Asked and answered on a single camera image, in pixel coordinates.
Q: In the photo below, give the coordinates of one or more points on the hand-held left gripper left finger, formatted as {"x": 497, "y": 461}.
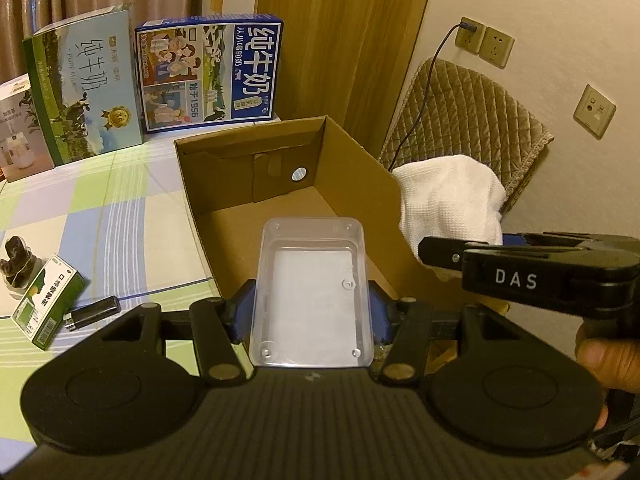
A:
{"x": 245, "y": 310}

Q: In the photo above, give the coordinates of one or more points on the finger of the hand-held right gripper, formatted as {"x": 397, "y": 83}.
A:
{"x": 442, "y": 252}
{"x": 545, "y": 240}

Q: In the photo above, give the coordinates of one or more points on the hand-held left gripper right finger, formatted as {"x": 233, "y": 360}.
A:
{"x": 376, "y": 312}

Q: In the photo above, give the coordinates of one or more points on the white towel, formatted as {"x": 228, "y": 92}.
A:
{"x": 450, "y": 195}

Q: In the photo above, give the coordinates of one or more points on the clear plastic container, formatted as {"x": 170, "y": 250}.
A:
{"x": 310, "y": 300}

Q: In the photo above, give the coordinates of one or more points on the brown cardboard box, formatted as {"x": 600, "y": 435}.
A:
{"x": 235, "y": 235}

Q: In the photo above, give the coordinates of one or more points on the black lighter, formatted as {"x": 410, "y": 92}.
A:
{"x": 95, "y": 312}

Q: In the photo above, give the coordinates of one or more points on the small green box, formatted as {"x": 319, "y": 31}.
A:
{"x": 47, "y": 300}

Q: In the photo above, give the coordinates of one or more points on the dark flower ornament white base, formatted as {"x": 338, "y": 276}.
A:
{"x": 17, "y": 265}

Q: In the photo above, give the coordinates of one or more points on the person's right hand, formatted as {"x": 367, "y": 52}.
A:
{"x": 600, "y": 360}

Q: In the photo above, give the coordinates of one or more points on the chair with quilted cover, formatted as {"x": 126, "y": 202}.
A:
{"x": 475, "y": 120}

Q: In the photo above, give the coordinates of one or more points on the checked tablecloth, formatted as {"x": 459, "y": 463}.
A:
{"x": 115, "y": 220}

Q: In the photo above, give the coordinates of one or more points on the blue milk carton box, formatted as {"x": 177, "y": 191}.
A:
{"x": 210, "y": 75}

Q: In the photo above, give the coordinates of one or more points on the wooden door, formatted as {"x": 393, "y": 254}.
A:
{"x": 345, "y": 35}

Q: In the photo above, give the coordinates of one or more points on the green milk carton box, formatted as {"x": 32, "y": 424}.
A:
{"x": 85, "y": 90}

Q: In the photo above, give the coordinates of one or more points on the white humidifier box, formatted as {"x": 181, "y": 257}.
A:
{"x": 20, "y": 130}

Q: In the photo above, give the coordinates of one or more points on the beige wall outlet plate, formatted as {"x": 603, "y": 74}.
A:
{"x": 594, "y": 110}

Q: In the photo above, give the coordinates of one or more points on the beige wall socket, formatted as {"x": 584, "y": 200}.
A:
{"x": 497, "y": 47}

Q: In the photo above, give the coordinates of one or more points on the wall socket with plug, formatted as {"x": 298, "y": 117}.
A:
{"x": 470, "y": 35}

